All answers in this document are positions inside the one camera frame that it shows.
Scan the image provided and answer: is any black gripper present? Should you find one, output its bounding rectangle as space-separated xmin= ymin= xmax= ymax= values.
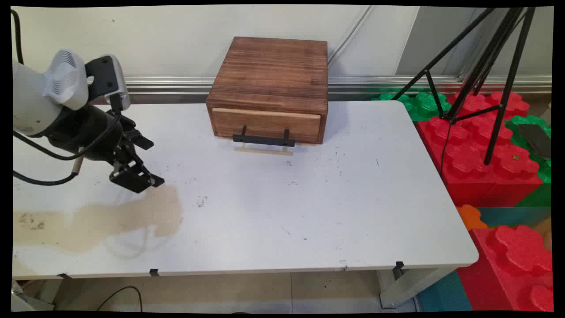
xmin=46 ymin=103 xmax=165 ymax=194

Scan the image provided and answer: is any black bar drawer handle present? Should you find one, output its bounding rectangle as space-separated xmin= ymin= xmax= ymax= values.
xmin=232 ymin=125 xmax=296 ymax=148

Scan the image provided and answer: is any wooden cabinet door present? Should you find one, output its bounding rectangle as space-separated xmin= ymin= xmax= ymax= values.
xmin=211 ymin=107 xmax=322 ymax=144

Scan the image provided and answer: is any brown wooden drawer cabinet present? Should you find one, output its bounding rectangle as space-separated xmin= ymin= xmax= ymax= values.
xmin=206 ymin=37 xmax=329 ymax=145

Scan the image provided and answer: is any green foam block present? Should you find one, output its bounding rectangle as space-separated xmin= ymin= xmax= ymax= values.
xmin=505 ymin=114 xmax=552 ymax=208
xmin=370 ymin=91 xmax=452 ymax=122

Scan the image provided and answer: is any white table leg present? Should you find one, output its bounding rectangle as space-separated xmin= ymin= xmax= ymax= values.
xmin=377 ymin=267 xmax=460 ymax=309

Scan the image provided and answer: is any large red foam block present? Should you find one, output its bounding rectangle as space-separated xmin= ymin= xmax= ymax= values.
xmin=416 ymin=91 xmax=544 ymax=208

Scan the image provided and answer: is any teal foam block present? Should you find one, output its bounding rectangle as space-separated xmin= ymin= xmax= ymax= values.
xmin=476 ymin=206 xmax=552 ymax=228
xmin=417 ymin=270 xmax=473 ymax=312

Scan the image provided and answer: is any orange foam block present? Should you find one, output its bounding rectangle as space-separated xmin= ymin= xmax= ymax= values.
xmin=456 ymin=204 xmax=489 ymax=231

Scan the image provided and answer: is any black tripod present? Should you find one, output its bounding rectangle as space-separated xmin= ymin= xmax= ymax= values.
xmin=392 ymin=7 xmax=537 ymax=167

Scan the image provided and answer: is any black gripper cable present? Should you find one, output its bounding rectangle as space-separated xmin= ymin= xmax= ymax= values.
xmin=13 ymin=95 xmax=124 ymax=161

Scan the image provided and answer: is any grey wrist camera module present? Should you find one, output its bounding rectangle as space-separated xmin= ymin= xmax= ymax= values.
xmin=85 ymin=54 xmax=132 ymax=112

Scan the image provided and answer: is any black cable with silver plug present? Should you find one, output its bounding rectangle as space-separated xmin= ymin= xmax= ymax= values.
xmin=13 ymin=148 xmax=85 ymax=186

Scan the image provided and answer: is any black floor cable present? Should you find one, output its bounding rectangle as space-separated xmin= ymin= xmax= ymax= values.
xmin=96 ymin=286 xmax=143 ymax=312

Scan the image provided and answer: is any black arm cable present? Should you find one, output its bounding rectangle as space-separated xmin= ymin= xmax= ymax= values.
xmin=11 ymin=9 xmax=24 ymax=65

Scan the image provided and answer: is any white wall conduit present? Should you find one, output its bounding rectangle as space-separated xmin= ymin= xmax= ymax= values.
xmin=327 ymin=5 xmax=377 ymax=68

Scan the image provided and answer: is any aluminium wall rail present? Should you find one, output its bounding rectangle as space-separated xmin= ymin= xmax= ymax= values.
xmin=87 ymin=75 xmax=552 ymax=95

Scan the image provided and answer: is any thin black tripod cable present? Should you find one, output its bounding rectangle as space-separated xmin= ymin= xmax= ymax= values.
xmin=440 ymin=121 xmax=452 ymax=178

